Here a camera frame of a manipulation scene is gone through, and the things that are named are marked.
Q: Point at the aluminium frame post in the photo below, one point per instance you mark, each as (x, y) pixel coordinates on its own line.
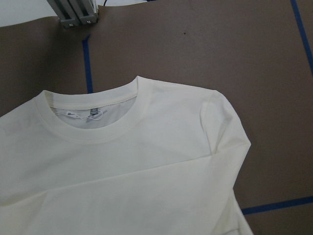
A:
(73, 13)

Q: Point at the cream long-sleeve cat shirt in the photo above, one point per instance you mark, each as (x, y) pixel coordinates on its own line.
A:
(147, 158)

